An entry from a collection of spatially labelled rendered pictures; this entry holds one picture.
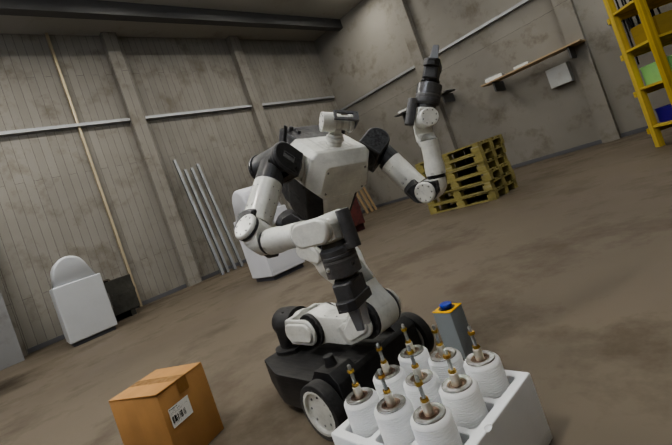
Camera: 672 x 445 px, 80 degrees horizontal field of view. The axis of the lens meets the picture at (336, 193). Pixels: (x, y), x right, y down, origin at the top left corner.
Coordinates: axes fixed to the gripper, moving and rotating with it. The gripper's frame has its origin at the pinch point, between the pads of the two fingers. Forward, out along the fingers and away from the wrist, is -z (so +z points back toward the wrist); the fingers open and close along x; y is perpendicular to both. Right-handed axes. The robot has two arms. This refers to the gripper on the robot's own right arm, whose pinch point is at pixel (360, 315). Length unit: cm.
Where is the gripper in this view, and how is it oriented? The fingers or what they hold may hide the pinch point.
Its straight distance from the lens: 102.6
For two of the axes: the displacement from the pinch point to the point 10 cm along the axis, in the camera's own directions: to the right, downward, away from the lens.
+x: 4.5, -1.6, 8.8
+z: -3.3, -9.4, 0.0
